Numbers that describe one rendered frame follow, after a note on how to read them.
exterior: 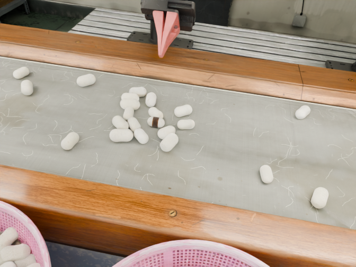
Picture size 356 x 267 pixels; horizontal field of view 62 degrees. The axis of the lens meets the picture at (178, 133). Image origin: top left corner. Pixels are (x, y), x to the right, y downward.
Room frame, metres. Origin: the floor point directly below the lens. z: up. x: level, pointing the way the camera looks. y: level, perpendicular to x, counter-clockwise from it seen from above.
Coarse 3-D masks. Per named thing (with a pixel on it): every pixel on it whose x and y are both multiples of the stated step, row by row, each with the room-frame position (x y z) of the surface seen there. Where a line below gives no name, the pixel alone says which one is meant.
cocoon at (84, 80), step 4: (80, 76) 0.50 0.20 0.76; (84, 76) 0.50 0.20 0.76; (88, 76) 0.50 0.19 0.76; (92, 76) 0.50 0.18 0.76; (80, 80) 0.49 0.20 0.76; (84, 80) 0.49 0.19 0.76; (88, 80) 0.49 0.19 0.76; (92, 80) 0.50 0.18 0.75; (80, 84) 0.49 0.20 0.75; (84, 84) 0.49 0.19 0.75; (88, 84) 0.49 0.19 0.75
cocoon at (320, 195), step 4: (316, 188) 0.27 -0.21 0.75; (320, 188) 0.27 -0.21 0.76; (324, 188) 0.27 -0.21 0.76; (316, 192) 0.26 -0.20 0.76; (320, 192) 0.26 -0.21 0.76; (324, 192) 0.26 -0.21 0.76; (316, 196) 0.25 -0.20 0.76; (320, 196) 0.25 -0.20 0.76; (324, 196) 0.25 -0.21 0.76; (312, 200) 0.25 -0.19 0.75; (316, 200) 0.25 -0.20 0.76; (320, 200) 0.24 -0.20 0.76; (324, 200) 0.24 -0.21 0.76; (312, 204) 0.25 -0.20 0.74; (316, 204) 0.24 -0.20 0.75; (320, 204) 0.24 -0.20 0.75; (324, 204) 0.24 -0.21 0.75; (320, 208) 0.24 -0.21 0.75
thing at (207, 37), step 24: (96, 24) 0.96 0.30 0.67; (120, 24) 0.98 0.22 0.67; (144, 24) 0.99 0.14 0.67; (192, 48) 0.85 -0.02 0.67; (216, 48) 0.85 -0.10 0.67; (240, 48) 0.87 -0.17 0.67; (264, 48) 0.88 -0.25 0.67; (288, 48) 0.89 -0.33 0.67; (312, 48) 0.91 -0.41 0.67; (336, 48) 0.92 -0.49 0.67
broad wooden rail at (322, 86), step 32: (0, 32) 0.65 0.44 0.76; (32, 32) 0.67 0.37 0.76; (64, 32) 0.68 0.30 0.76; (64, 64) 0.57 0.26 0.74; (96, 64) 0.57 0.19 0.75; (128, 64) 0.57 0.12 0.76; (160, 64) 0.57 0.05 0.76; (192, 64) 0.57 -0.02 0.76; (224, 64) 0.59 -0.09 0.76; (256, 64) 0.60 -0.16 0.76; (288, 64) 0.61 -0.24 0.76; (288, 96) 0.51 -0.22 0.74; (320, 96) 0.51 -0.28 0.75; (352, 96) 0.51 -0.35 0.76
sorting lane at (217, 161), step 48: (0, 96) 0.44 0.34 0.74; (48, 96) 0.45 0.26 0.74; (96, 96) 0.46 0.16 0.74; (144, 96) 0.48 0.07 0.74; (192, 96) 0.49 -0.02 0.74; (240, 96) 0.50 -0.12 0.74; (0, 144) 0.32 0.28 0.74; (48, 144) 0.33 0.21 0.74; (96, 144) 0.33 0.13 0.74; (144, 144) 0.34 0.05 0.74; (192, 144) 0.35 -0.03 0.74; (240, 144) 0.36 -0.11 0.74; (288, 144) 0.37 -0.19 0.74; (336, 144) 0.38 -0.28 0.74; (192, 192) 0.25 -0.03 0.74; (240, 192) 0.26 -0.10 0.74; (288, 192) 0.27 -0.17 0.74; (336, 192) 0.27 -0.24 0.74
